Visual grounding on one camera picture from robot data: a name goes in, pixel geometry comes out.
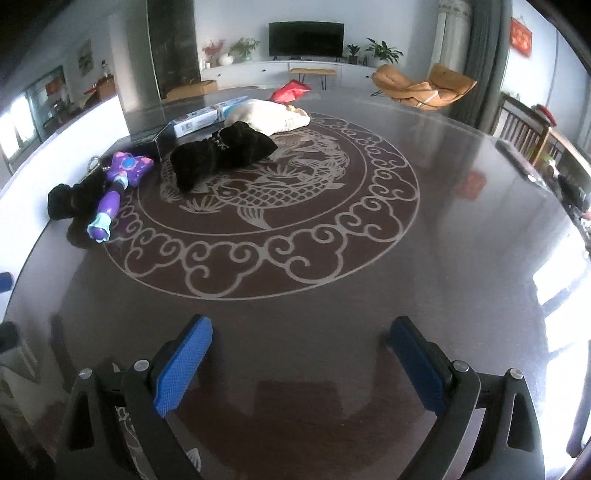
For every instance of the dark display cabinet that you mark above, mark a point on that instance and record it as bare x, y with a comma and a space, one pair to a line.
173, 46

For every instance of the wooden bench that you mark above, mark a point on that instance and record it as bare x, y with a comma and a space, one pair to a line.
313, 71

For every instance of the purple toy wand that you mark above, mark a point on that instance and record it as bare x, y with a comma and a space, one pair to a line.
127, 168

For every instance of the bushy green potted plant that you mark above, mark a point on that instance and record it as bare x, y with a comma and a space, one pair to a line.
244, 48

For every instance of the black box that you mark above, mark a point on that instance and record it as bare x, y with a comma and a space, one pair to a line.
147, 141

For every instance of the large black plush toy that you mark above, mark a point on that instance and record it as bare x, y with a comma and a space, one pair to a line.
217, 154

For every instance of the white television cabinet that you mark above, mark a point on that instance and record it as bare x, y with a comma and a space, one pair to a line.
258, 73

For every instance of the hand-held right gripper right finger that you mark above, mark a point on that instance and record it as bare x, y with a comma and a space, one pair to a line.
415, 364

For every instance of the framed wall picture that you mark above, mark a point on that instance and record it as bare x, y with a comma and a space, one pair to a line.
85, 58

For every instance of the cream cloth bag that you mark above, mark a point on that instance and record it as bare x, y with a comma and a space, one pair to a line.
268, 116

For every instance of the black television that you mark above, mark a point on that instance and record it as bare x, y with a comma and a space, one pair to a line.
306, 39

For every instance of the blue and white box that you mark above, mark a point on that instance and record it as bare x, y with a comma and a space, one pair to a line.
203, 119

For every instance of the woven basket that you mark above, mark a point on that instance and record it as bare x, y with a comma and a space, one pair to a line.
96, 162

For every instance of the white sheer curtain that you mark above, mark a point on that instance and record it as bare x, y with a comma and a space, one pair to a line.
455, 37

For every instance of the orange lounge chair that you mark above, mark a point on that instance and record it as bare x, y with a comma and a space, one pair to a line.
401, 85

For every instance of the white round vase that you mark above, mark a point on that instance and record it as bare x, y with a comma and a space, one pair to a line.
225, 60

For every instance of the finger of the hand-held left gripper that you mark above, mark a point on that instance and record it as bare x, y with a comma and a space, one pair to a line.
5, 282

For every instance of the grey curtain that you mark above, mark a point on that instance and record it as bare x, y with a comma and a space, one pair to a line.
487, 64

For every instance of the red flower plant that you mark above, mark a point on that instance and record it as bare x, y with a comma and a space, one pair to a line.
212, 50

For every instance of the red wall hanging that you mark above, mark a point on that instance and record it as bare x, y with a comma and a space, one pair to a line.
521, 38

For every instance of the black remote control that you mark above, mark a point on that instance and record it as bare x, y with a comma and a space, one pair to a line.
512, 151

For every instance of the dark patterned desktop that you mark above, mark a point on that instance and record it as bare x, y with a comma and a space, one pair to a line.
323, 300

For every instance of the large leafy potted plant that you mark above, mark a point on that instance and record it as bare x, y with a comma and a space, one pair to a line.
383, 50

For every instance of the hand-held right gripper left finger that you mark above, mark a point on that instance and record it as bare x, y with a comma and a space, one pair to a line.
184, 364

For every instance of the small black plush toy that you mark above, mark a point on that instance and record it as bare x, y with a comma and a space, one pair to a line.
69, 201

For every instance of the small green potted plant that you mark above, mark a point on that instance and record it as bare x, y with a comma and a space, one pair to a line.
353, 51

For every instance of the red cushion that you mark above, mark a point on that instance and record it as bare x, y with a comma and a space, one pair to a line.
545, 114

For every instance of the cardboard box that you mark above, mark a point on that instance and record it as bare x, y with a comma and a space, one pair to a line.
191, 90

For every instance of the red plastic bag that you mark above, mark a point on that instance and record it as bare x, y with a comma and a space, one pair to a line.
286, 92

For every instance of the wooden chair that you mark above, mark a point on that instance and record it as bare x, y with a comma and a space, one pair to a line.
519, 127

